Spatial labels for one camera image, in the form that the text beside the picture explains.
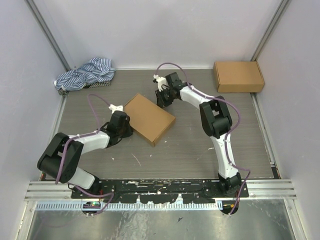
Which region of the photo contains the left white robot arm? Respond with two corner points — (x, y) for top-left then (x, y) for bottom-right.
(37, 110), (133, 199)

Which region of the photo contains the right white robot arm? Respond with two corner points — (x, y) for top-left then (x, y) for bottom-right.
(153, 72), (242, 198)

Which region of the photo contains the blue striped cloth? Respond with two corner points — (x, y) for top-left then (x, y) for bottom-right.
(54, 57), (116, 96)

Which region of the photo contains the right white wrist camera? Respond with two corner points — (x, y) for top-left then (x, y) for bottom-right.
(153, 74), (167, 92)

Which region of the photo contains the folded brown cardboard box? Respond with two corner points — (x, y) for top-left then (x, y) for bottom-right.
(213, 61), (265, 93)

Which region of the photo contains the slotted cable duct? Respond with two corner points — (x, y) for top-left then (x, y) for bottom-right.
(35, 201), (223, 212)

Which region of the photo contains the aluminium front rail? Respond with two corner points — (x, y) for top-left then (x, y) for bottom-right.
(24, 179), (297, 201)

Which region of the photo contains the brown cardboard box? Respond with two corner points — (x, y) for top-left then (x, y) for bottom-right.
(213, 61), (265, 93)
(124, 93), (176, 147)

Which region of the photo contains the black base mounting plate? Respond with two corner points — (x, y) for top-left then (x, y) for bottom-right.
(87, 179), (239, 204)

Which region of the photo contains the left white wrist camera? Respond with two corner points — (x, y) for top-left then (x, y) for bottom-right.
(108, 104), (124, 114)

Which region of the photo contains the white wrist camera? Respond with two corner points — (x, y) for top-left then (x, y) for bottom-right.
(108, 104), (124, 114)
(153, 74), (167, 92)

